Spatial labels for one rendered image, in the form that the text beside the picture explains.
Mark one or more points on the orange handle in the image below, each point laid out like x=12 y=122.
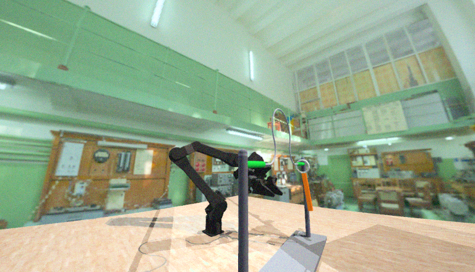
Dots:
x=306 y=187

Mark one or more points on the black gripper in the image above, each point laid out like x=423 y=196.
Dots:
x=262 y=186

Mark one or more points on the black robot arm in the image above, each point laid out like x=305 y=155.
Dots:
x=217 y=203

